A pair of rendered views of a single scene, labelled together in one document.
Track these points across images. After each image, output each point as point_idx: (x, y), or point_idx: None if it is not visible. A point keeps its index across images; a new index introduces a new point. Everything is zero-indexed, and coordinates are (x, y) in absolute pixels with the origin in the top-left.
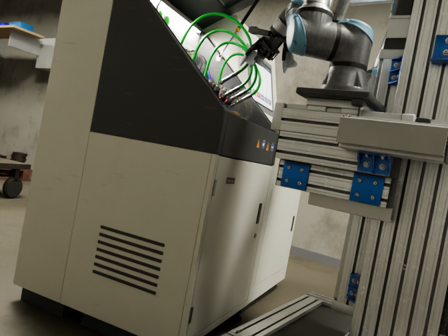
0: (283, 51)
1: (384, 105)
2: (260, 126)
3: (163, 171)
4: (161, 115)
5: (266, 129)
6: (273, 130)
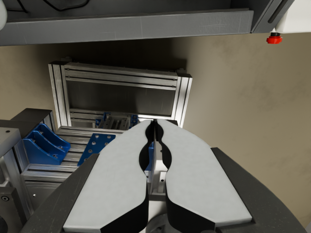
0: (33, 221)
1: None
2: (110, 40)
3: None
4: None
5: (155, 38)
6: (257, 17)
